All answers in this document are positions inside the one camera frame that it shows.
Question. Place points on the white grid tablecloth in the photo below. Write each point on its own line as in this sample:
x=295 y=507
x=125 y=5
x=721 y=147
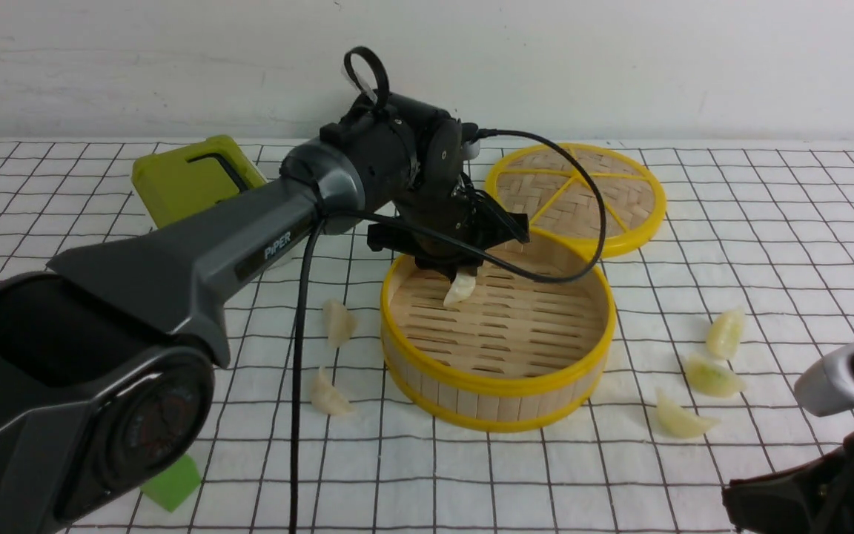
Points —
x=764 y=226

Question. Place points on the bamboo steamer lid yellow rim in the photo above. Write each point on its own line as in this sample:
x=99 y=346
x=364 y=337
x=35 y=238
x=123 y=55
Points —
x=545 y=186

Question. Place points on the greenish dumpling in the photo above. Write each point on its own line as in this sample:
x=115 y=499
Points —
x=725 y=333
x=712 y=379

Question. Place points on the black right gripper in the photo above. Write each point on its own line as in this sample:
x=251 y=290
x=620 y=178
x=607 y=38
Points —
x=817 y=497

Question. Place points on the green foam cube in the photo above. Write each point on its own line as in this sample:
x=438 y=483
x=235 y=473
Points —
x=169 y=489

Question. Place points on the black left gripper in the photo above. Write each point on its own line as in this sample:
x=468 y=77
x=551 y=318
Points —
x=462 y=213

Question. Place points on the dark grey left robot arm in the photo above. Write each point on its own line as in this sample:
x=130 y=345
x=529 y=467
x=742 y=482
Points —
x=107 y=357

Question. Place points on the pale dumpling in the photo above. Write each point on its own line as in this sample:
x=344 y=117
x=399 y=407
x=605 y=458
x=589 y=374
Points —
x=461 y=288
x=339 y=322
x=326 y=398
x=680 y=422

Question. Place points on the green lid white lunchbox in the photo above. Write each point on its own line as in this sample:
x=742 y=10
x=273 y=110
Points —
x=182 y=182

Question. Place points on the bamboo steamer tray yellow rim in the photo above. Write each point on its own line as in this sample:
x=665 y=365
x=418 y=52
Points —
x=515 y=356

